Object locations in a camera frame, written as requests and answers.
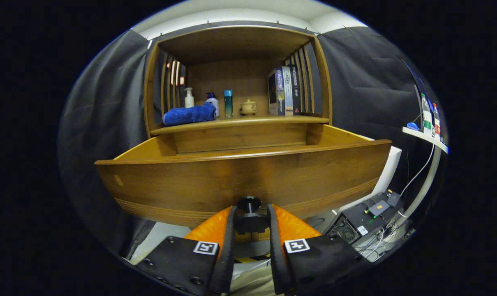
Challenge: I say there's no white box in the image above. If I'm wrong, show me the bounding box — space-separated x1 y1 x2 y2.
337 146 402 212

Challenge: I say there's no beige lidded teacup with saucer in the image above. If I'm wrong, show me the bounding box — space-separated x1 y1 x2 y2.
240 99 258 116

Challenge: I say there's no green label water bottle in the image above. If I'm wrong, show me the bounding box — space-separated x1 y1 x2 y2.
421 94 433 135

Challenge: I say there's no white side table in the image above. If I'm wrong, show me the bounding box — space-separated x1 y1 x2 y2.
390 126 449 231

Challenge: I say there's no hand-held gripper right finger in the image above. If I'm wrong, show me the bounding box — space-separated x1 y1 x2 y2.
267 203 374 296

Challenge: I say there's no white cable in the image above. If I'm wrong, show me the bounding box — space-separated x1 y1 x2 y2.
398 142 436 200

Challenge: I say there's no small grey adapter box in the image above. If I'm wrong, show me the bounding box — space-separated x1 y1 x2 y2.
368 200 391 217

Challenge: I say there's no black computer case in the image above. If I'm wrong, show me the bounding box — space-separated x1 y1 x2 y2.
326 193 403 247

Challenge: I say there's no wooden drawer with black knob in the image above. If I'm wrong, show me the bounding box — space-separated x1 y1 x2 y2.
95 123 393 236

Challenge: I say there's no blue towel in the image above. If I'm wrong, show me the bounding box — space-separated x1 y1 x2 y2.
163 103 217 126

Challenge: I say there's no white bottle with blue cap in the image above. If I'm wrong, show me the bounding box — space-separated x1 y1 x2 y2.
204 92 220 118

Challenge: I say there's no blue spine book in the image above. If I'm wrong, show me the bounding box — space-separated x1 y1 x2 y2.
268 68 286 116

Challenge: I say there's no pale grey spine book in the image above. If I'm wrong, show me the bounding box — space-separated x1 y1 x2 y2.
282 66 293 116

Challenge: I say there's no wooden cabinet with slatted sides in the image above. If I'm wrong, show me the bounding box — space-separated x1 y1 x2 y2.
143 25 333 155

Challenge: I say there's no black spine book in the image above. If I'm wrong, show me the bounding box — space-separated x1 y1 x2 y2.
289 65 302 115

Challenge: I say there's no wooden countertop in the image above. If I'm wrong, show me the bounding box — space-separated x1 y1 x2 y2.
150 115 329 135

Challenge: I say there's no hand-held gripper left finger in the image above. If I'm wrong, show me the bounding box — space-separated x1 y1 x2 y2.
135 206 237 296

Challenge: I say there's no red label water bottle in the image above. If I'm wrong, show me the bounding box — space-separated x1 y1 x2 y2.
432 103 441 138

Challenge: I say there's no yellow black floor tape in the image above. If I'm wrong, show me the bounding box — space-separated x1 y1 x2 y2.
235 255 270 264

